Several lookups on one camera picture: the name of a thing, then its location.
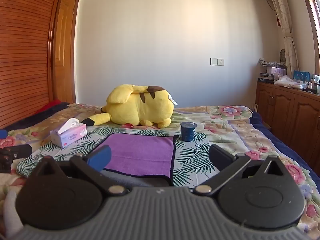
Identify patterned beige curtain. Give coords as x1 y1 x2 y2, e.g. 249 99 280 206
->
264 0 299 76

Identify wooden window frame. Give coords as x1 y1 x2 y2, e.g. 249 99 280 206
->
297 0 320 77

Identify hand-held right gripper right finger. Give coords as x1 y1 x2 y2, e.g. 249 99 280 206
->
195 144 287 196

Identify pink white tissue box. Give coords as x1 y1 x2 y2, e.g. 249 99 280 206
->
49 118 88 149

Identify red cloth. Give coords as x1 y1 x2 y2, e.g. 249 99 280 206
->
35 99 63 114

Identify pale patterned cloth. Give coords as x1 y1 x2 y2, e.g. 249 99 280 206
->
273 75 307 89

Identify stack of books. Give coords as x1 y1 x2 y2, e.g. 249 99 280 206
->
258 72 276 84

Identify leaf print cloth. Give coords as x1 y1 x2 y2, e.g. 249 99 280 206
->
16 126 248 188

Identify wooden cabinet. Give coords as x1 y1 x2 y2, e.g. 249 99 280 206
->
255 81 320 166

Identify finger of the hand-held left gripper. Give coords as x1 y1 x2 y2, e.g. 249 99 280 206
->
10 144 33 159

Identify white cloth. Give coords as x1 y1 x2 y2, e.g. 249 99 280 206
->
2 189 24 236

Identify blue boxes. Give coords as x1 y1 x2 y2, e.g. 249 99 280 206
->
293 70 311 83

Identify yellow plush toy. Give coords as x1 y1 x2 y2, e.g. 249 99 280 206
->
101 85 179 128

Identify wooden louvred wardrobe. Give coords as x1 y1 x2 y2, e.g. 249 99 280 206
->
0 0 67 128

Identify dark blue blanket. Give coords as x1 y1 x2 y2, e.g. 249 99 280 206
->
250 110 320 178

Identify grey towel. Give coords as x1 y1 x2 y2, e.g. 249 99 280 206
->
100 169 173 187

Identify floral cloth bundle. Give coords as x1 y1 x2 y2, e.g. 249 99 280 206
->
259 58 287 68

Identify dark blue cup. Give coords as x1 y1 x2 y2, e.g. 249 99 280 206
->
180 121 197 142

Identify purple towel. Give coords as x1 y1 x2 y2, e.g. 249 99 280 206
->
101 133 179 181

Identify pink tissue pack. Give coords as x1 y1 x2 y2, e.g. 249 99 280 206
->
266 66 287 81

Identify wooden door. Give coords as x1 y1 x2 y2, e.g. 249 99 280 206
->
53 0 80 104

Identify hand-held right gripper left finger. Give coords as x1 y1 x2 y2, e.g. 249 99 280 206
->
30 145 127 196

